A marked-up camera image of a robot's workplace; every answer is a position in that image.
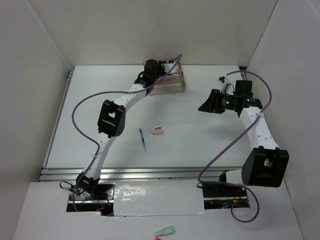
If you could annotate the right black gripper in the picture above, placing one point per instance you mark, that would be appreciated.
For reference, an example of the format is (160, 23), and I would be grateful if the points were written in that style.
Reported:
(211, 104)

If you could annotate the blue gel pen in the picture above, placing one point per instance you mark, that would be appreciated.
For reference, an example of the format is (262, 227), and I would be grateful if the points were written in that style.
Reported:
(143, 140)

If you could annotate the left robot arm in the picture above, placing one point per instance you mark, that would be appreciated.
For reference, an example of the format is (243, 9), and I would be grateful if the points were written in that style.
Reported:
(111, 124)

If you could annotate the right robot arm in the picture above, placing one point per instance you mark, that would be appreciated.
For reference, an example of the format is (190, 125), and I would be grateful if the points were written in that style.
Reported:
(266, 164)

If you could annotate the tiered clear acrylic organizer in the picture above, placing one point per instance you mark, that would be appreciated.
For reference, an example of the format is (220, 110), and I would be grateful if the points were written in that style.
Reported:
(172, 82)

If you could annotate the pink eraser with sharpener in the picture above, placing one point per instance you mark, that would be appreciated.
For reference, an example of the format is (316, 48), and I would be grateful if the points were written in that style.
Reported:
(156, 130)

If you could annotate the white front cover board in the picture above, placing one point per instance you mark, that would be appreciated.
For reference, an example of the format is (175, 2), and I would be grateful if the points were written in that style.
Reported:
(157, 198)

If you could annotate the green clear object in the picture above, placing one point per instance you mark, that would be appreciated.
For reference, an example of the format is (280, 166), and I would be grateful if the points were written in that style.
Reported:
(165, 232)

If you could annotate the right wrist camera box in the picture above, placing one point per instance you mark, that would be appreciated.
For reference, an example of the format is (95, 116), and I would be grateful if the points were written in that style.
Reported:
(223, 80)

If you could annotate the aluminium frame rail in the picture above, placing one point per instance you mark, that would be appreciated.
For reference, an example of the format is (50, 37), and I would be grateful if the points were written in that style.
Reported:
(190, 138)

